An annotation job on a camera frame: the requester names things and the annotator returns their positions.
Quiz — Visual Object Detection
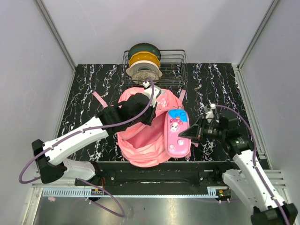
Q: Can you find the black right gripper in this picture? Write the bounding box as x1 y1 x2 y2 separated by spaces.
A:
179 116 225 144

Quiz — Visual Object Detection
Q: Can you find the pink purple pencil case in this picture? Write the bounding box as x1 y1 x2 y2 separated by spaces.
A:
164 109 191 158

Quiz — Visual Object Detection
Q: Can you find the pink student backpack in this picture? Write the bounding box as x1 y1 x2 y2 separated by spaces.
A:
92 87 200 168

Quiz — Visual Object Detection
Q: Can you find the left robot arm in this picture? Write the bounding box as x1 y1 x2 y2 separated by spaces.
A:
31 92 158 186

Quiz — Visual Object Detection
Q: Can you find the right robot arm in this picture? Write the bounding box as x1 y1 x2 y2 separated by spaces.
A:
179 111 298 225

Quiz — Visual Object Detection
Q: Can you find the grey patterned plate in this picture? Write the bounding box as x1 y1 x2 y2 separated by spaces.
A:
132 70 159 81

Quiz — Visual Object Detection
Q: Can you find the yellow plate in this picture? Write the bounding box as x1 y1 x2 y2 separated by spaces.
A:
129 51 160 67

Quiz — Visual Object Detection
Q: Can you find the dark green plate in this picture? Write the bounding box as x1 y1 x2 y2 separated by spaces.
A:
128 43 161 60

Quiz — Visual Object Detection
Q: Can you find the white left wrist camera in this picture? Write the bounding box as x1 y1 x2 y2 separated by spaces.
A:
142 81 162 107

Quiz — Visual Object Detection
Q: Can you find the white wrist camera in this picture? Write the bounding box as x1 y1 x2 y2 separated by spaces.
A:
203 104 216 123
142 81 162 107

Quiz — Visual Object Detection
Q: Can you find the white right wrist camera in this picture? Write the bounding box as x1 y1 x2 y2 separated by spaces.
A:
203 104 216 123

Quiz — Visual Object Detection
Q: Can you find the black wire dish rack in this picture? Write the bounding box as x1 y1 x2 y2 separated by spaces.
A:
120 49 188 89

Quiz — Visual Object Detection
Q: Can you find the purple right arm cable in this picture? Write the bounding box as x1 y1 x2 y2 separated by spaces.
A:
210 104 291 225

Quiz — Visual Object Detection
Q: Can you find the aluminium front rail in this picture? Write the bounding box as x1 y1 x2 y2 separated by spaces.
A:
30 169 289 198

